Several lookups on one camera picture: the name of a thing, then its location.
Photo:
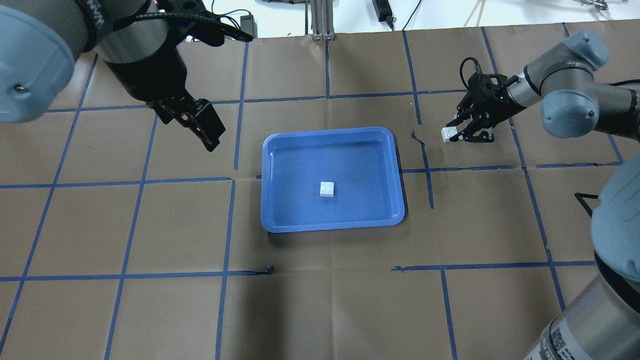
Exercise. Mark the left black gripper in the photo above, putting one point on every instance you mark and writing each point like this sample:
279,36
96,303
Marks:
146,77

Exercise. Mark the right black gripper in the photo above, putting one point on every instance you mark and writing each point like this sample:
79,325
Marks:
492,103

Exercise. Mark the white block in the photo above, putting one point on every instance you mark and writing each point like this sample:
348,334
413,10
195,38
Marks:
449,134
327,189

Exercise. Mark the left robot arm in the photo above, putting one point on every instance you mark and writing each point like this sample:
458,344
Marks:
42,40

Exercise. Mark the blue plastic tray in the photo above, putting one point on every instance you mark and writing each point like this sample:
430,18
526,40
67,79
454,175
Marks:
363,164

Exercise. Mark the black power adapter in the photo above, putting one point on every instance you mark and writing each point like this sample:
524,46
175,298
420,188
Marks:
248,25

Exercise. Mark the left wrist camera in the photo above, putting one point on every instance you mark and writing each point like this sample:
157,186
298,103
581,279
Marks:
191,18

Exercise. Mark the aluminium frame post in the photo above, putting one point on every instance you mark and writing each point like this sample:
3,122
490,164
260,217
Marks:
322,20

